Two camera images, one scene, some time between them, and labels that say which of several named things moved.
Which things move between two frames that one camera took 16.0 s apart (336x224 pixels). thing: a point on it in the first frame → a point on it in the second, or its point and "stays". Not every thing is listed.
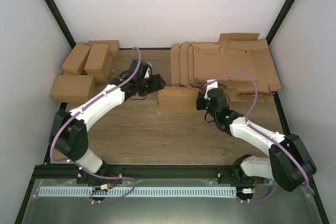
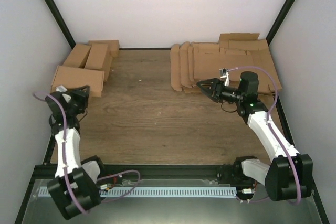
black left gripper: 156,85 → 83,96
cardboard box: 113,46 stays
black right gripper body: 199,106 → 231,97
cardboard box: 177,98 → 74,78
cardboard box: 75,62 stays
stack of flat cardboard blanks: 191,64 stays
